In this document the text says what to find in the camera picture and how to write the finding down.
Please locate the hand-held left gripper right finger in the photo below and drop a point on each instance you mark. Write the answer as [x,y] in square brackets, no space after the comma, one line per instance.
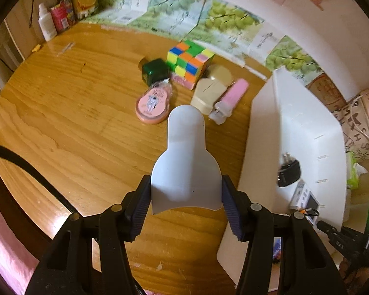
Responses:
[233,212]

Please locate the multicoloured puzzle cube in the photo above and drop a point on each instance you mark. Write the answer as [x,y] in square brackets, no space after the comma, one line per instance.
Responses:
[189,61]

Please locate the dark green cube box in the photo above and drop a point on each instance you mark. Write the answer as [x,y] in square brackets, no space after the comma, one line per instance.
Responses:
[153,70]

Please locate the red snack packet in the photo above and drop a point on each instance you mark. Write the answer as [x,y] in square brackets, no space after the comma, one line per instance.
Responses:
[61,15]

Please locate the round gold compact mirror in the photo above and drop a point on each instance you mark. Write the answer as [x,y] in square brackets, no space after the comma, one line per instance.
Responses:
[220,73]

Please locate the small yellow plastic piece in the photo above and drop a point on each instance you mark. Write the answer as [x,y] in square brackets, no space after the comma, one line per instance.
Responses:
[36,48]

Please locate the pink round tape dispenser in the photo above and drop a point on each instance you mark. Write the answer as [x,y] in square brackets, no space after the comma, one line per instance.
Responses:
[152,104]

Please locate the grape print carton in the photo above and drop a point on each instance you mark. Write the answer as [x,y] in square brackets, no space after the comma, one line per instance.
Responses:
[284,55]
[230,21]
[172,9]
[126,3]

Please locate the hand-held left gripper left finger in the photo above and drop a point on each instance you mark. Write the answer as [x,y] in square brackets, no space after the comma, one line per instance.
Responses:
[140,212]

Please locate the pink and white plastic tool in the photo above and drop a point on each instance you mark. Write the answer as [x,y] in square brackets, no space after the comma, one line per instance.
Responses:
[230,98]

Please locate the white remote with buttons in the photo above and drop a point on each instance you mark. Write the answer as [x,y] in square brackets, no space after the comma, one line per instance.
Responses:
[298,195]

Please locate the printed canvas bag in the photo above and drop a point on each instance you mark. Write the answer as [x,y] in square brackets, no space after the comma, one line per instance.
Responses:
[353,123]

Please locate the brown cardboard box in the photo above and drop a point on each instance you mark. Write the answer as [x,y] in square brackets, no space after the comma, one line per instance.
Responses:
[324,89]

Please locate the person's right hand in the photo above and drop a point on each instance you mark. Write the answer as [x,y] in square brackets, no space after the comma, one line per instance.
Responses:
[355,272]

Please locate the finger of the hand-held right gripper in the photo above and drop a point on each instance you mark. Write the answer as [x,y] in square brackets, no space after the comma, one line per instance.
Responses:
[332,232]

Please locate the white plastic storage bin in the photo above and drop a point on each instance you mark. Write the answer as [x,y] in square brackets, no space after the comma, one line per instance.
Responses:
[295,123]

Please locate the beige plastic case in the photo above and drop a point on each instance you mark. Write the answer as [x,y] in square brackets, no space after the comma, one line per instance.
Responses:
[207,93]

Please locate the black charger plug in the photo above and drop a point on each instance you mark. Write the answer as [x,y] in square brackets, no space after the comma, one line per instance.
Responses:
[290,172]

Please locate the white plastic bottle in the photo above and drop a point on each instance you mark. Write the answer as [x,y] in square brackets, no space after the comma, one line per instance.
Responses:
[46,23]

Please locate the green tissue pack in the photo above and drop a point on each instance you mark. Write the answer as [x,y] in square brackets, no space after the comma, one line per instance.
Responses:
[355,172]

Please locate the white plastic scoop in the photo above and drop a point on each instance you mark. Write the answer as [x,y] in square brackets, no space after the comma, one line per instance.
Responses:
[184,159]

